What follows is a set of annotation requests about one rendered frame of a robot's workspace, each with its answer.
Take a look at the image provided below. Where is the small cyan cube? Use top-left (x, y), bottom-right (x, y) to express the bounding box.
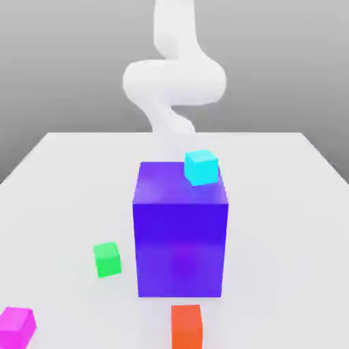
top-left (184, 149), bottom-right (219, 187)

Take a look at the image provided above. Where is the small green cube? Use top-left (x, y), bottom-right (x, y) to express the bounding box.
top-left (92, 241), bottom-right (123, 279)

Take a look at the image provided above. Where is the small orange cube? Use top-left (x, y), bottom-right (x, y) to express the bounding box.
top-left (170, 304), bottom-right (204, 349)

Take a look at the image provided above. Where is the small magenta cube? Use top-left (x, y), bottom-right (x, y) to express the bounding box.
top-left (0, 306), bottom-right (37, 349)

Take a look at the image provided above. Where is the large purple box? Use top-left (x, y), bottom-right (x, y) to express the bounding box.
top-left (132, 161), bottom-right (229, 299)

